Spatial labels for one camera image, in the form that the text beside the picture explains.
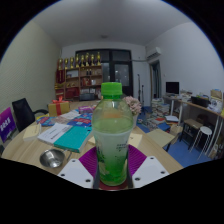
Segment dark wooden stool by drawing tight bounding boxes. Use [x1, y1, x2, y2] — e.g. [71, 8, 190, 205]
[182, 118, 205, 148]

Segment dark glass door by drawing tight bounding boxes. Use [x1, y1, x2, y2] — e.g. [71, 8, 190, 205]
[74, 48, 134, 98]

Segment orange gift box red ribbon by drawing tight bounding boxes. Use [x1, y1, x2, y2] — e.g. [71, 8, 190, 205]
[47, 96, 71, 118]

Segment pink package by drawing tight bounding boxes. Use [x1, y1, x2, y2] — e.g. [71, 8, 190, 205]
[78, 105, 97, 114]

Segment wooden shelf unit with trophies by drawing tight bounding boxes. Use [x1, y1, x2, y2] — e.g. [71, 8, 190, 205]
[54, 51, 104, 101]

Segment white paper sheet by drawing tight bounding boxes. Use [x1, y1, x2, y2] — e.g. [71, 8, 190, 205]
[59, 109, 81, 120]

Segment long white side desk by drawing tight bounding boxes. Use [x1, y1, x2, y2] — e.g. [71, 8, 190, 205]
[163, 88, 224, 158]

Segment purple sign board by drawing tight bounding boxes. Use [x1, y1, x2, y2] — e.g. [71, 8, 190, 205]
[0, 106, 17, 144]

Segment green drink bottle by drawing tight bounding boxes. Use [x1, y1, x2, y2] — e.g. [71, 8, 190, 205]
[91, 81, 135, 187]

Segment small metal cup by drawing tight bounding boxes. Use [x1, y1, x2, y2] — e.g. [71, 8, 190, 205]
[39, 148, 67, 169]

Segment cream notebook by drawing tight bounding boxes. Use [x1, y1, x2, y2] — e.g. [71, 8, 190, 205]
[22, 122, 43, 141]

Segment small light wooden table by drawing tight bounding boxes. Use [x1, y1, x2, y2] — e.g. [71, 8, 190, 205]
[145, 128, 176, 153]

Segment white round stool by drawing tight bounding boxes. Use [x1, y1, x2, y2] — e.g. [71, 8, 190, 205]
[189, 125, 213, 160]

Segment white air conditioner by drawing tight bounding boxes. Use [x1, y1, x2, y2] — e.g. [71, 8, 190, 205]
[145, 46, 163, 60]

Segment white booklet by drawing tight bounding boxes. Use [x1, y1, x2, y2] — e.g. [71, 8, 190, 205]
[36, 122, 73, 145]

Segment black computer monitor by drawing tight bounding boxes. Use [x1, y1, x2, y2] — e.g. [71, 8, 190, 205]
[165, 81, 180, 95]

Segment blue book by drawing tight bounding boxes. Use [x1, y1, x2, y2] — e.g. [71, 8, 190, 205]
[67, 113, 94, 128]

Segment pile of books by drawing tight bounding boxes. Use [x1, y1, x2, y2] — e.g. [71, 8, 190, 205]
[146, 98, 171, 131]

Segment pink flowers in white pot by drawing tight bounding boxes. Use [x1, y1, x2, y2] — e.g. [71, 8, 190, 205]
[123, 95, 143, 116]

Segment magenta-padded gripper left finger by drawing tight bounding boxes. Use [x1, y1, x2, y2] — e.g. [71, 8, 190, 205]
[57, 146, 101, 190]

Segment black office chair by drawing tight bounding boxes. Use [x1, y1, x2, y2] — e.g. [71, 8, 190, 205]
[11, 97, 49, 133]

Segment teal book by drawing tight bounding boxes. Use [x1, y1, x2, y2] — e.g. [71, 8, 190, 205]
[53, 125, 93, 154]

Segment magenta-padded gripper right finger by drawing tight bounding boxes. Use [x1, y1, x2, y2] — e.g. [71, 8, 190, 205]
[127, 144, 170, 190]

